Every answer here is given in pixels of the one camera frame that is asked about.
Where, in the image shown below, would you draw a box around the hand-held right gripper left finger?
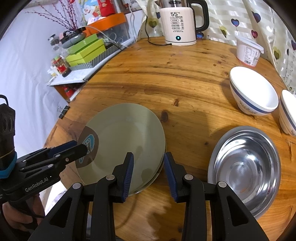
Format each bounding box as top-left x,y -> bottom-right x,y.
28,152 -> 135,241

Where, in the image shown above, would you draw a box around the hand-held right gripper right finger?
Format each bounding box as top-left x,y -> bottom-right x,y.
163,152 -> 270,241

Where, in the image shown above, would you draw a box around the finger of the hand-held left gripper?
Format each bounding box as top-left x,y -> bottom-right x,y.
16,140 -> 78,166
20,144 -> 88,173

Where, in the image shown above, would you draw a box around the olive green plate blue logo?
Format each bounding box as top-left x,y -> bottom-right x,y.
76,103 -> 166,197
128,148 -> 167,197

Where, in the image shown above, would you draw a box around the stainless steel bowl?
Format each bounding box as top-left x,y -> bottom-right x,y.
207,126 -> 281,219

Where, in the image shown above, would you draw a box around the large white bowl blue band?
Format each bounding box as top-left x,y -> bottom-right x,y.
229,66 -> 279,116

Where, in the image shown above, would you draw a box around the small white bowl blue band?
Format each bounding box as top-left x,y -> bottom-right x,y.
279,89 -> 296,136

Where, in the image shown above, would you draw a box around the person's left hand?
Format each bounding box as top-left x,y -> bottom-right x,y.
2,195 -> 46,230

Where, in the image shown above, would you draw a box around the black binder clip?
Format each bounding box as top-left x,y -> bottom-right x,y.
57,105 -> 71,120

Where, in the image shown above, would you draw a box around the small red toy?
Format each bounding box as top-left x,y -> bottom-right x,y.
63,85 -> 75,98

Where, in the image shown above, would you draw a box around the white marble board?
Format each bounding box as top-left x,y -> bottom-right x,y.
47,67 -> 97,88

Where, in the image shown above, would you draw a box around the green flat box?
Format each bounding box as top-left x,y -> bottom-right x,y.
66,38 -> 107,68
67,34 -> 99,55

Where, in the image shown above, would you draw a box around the grey chevron pattern box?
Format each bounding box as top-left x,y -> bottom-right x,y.
69,43 -> 127,71

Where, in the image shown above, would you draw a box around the small clear bottle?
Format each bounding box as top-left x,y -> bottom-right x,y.
48,34 -> 60,50

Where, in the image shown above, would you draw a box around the grey round device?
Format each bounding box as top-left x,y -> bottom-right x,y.
60,29 -> 87,49

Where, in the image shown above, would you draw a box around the purple flower branches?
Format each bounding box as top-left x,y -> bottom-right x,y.
25,0 -> 80,32

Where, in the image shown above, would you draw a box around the orange lidded storage box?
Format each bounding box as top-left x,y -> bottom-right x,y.
87,13 -> 134,47

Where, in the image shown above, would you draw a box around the colourful cartoon gift bag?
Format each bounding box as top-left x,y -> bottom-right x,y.
79,0 -> 99,25

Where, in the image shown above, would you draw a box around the white plastic tub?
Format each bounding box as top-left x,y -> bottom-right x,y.
235,36 -> 264,67

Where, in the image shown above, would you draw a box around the red packet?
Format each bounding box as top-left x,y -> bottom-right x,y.
97,0 -> 116,17

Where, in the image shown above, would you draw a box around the white electric kettle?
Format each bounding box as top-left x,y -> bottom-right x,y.
154,0 -> 210,46

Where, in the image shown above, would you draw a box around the heart print curtain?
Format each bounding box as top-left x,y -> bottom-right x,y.
136,0 -> 296,93

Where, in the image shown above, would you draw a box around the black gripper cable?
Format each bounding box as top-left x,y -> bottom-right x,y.
23,203 -> 45,219

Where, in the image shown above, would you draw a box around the black kettle cable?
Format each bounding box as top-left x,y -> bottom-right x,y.
146,9 -> 167,47

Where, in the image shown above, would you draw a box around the white cable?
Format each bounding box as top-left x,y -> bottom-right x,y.
128,7 -> 136,44

